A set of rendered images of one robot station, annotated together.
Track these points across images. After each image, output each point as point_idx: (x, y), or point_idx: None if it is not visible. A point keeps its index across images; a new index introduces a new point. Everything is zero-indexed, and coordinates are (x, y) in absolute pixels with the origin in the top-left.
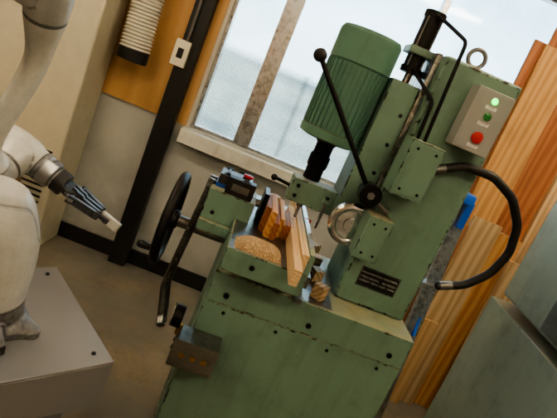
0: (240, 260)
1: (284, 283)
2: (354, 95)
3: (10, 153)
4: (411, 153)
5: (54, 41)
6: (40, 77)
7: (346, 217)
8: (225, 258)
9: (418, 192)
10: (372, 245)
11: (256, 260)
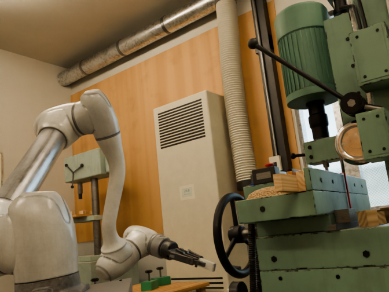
0: (250, 207)
1: (296, 207)
2: (300, 53)
3: (130, 238)
4: (354, 44)
5: (116, 146)
6: (120, 174)
7: (348, 138)
8: (238, 212)
9: (385, 68)
10: (377, 138)
11: (263, 200)
